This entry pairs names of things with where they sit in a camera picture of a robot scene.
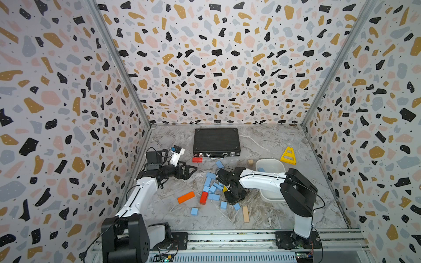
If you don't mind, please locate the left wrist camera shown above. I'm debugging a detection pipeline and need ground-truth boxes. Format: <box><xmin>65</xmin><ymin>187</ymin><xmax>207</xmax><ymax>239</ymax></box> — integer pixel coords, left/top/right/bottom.
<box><xmin>169</xmin><ymin>145</ymin><xmax>185</xmax><ymax>167</ymax></box>

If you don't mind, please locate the red upright block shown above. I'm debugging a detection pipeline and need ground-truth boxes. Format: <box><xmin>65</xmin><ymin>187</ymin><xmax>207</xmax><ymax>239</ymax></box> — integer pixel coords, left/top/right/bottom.
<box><xmin>200</xmin><ymin>191</ymin><xmax>208</xmax><ymax>205</ymax></box>

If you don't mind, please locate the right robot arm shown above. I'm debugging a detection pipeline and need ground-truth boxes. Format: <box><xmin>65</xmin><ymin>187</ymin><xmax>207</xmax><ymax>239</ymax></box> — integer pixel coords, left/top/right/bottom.
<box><xmin>216</xmin><ymin>167</ymin><xmax>322</xmax><ymax>250</ymax></box>

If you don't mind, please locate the small red block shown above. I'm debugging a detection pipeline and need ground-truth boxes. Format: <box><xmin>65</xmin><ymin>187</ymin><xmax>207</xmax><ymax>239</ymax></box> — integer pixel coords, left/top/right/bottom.
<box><xmin>192</xmin><ymin>157</ymin><xmax>203</xmax><ymax>163</ymax></box>

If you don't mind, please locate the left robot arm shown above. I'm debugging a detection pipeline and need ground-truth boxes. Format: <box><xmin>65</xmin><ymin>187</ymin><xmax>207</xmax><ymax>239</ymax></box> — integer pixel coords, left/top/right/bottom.
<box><xmin>99</xmin><ymin>145</ymin><xmax>197</xmax><ymax>263</ymax></box>

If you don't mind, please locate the long natural wood block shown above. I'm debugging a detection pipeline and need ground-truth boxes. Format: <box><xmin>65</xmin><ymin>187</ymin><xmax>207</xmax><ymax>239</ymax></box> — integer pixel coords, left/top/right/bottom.
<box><xmin>242</xmin><ymin>206</ymin><xmax>250</xmax><ymax>223</ymax></box>

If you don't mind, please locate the blue block top cluster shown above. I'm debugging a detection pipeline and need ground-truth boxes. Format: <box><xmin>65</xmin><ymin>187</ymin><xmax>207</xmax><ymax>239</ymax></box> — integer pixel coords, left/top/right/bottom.
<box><xmin>206</xmin><ymin>172</ymin><xmax>216</xmax><ymax>180</ymax></box>

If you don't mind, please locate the yellow triangle block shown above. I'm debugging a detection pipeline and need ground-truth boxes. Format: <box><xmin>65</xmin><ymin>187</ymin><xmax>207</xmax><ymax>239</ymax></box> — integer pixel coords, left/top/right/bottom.
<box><xmin>280</xmin><ymin>147</ymin><xmax>297</xmax><ymax>165</ymax></box>

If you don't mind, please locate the black hard case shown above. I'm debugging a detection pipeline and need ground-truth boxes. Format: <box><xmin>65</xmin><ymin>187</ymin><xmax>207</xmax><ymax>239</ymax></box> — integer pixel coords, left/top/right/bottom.
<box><xmin>193</xmin><ymin>128</ymin><xmax>241</xmax><ymax>158</ymax></box>

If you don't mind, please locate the aluminium front rail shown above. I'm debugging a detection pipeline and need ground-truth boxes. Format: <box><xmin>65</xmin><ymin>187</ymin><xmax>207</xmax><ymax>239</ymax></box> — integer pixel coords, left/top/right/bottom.
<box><xmin>88</xmin><ymin>228</ymin><xmax>372</xmax><ymax>263</ymax></box>

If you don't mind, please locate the orange long block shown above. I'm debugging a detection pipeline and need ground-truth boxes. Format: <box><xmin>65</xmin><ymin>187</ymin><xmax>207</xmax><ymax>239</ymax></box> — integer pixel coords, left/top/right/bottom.
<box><xmin>177</xmin><ymin>191</ymin><xmax>195</xmax><ymax>204</ymax></box>

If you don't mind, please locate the blue block beside red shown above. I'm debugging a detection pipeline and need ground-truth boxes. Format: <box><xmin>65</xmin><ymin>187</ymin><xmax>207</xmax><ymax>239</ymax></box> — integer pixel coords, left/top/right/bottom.
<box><xmin>208</xmin><ymin>194</ymin><xmax>220</xmax><ymax>201</ymax></box>

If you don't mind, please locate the white plastic tray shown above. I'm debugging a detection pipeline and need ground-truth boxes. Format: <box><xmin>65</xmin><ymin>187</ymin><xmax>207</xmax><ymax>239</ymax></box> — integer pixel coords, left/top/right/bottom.
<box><xmin>255</xmin><ymin>158</ymin><xmax>290</xmax><ymax>203</ymax></box>

